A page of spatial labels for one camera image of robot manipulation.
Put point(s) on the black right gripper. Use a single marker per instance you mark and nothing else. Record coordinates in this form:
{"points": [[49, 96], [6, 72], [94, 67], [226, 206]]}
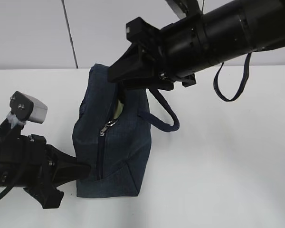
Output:
{"points": [[145, 64]]}

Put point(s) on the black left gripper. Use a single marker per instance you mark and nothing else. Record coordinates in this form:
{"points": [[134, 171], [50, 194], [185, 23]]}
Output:
{"points": [[30, 152]]}

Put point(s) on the dark blue lunch bag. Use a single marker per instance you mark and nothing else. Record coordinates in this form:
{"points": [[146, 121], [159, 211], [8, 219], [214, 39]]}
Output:
{"points": [[117, 150]]}

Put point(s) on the green lidded glass container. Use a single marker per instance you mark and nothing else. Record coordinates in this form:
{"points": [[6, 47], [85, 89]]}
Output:
{"points": [[118, 109]]}

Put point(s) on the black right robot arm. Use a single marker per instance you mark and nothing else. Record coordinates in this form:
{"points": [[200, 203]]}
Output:
{"points": [[199, 41]]}

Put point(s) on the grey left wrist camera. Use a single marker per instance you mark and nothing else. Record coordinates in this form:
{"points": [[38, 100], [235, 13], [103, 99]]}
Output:
{"points": [[28, 108]]}

